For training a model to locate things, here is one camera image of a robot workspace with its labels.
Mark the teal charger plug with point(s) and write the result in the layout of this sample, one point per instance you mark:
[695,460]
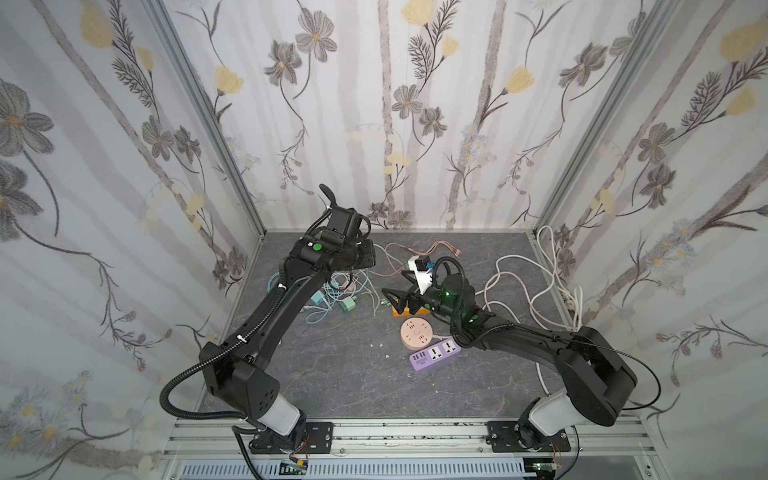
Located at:
[317,298]

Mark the round pink power socket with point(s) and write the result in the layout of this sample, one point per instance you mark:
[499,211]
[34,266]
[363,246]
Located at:
[416,333]

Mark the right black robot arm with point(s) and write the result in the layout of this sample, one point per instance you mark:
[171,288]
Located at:
[597,379]

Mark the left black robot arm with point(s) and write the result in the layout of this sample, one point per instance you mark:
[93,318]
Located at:
[235,371]

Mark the green charger plug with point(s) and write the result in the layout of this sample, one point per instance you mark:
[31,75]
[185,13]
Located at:
[347,304]

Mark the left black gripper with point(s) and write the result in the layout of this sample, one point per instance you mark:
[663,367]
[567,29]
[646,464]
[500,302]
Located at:
[363,255]

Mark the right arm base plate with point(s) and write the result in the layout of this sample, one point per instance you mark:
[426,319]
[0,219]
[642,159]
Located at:
[509,437]

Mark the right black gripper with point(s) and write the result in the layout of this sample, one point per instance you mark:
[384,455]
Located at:
[411,297]

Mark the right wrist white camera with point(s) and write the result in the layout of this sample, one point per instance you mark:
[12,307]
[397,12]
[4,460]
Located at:
[421,266]

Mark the purple power strip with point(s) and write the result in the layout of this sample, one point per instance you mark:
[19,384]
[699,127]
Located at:
[434,355]

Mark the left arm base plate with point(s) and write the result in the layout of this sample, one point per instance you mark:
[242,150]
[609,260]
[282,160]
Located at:
[308,439]

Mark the orange power strip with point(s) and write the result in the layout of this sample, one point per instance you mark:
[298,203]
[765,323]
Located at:
[407,312]

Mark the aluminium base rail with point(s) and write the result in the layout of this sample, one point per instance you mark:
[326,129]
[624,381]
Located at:
[463,448]

